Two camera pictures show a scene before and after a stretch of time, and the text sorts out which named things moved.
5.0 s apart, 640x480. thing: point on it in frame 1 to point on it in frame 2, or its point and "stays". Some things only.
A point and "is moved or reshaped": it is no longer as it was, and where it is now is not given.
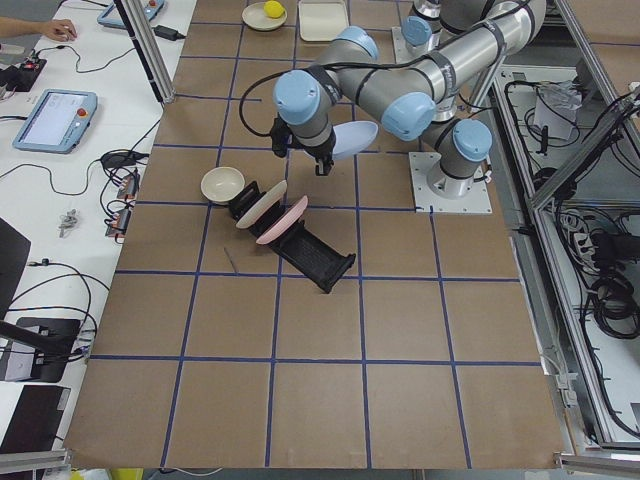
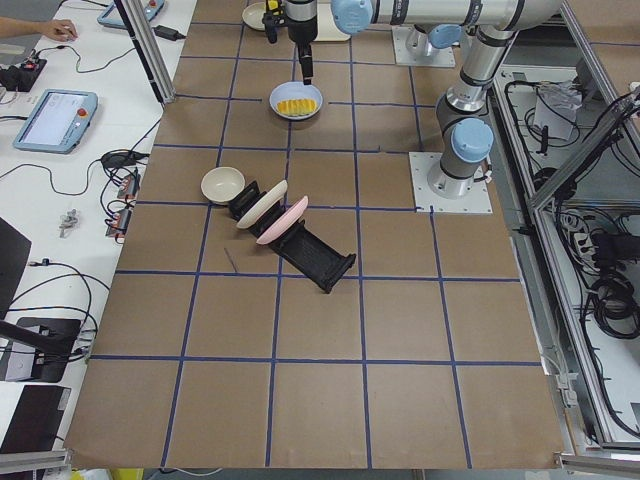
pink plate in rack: x=291 y=218 stays
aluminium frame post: x=140 y=31 stays
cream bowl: x=221 y=183 stays
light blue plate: x=352 y=137 is moved or reshaped
